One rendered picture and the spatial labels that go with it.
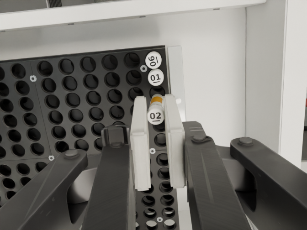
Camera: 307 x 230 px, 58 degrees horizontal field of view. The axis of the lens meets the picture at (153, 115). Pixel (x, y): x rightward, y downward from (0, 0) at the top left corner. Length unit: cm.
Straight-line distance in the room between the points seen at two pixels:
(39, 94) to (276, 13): 20
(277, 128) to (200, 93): 10
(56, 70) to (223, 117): 18
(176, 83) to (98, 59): 9
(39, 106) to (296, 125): 21
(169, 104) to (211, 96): 14
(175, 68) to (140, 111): 13
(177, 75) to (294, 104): 11
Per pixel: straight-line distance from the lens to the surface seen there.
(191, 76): 29
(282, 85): 22
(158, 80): 22
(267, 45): 24
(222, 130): 32
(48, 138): 26
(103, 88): 24
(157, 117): 19
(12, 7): 53
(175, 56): 28
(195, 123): 15
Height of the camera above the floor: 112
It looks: 72 degrees down
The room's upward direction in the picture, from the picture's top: 173 degrees counter-clockwise
